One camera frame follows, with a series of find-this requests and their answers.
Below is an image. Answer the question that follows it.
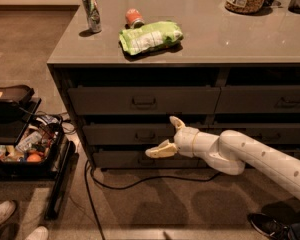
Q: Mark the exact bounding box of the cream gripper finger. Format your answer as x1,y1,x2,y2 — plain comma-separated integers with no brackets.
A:
169,116,185,131
145,140,178,158

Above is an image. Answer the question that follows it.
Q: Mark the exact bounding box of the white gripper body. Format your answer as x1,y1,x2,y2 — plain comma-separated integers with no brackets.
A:
174,127,199,158

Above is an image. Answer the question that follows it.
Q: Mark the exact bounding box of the grey drawer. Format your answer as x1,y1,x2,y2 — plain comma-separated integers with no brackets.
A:
194,145,300,175
82,123,210,146
68,87,220,115
208,123,300,145
93,151,207,169
215,86,300,114

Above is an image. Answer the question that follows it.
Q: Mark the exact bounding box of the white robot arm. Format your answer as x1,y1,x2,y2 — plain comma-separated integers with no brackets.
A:
145,116,300,200

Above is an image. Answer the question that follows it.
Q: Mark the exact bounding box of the grey drawer cabinet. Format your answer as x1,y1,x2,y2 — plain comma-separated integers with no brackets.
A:
48,0,300,167

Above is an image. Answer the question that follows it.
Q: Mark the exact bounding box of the green chip bag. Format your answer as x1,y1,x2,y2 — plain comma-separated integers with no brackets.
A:
119,21,183,56

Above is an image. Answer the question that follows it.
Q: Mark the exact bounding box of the orange can lying down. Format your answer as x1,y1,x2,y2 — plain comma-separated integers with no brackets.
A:
125,8,145,29

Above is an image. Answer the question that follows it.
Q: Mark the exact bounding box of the black sneaker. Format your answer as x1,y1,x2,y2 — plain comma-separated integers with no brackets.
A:
248,213,289,240

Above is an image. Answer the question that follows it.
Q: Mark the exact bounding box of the black bin of groceries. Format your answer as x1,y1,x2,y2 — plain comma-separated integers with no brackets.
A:
0,115,64,179

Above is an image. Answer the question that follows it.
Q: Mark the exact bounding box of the orange fruit in bin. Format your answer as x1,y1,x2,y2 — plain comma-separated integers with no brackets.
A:
27,154,42,163

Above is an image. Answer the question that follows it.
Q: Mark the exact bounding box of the tall silver drink can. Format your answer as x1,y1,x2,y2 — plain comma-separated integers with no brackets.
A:
82,0,102,33

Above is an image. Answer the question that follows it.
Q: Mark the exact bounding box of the white shoe lower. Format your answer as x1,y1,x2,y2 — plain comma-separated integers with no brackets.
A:
25,226,49,240

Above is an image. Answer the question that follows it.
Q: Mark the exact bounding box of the black tray on cart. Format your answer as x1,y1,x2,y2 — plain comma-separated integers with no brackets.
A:
0,85,34,107

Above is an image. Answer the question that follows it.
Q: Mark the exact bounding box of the black floor cable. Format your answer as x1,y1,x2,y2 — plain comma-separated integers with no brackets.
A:
83,159,224,240

